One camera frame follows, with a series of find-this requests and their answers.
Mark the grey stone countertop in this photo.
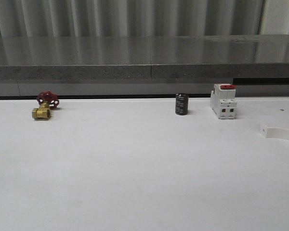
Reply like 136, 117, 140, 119
0, 35, 289, 98

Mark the brass valve red handwheel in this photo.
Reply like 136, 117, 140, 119
32, 91, 60, 120

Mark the black cylindrical capacitor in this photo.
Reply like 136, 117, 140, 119
175, 93, 189, 116

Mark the white circuit breaker red switch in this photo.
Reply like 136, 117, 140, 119
210, 83, 237, 119

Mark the white half pipe clamp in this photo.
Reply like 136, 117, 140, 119
260, 124, 289, 141

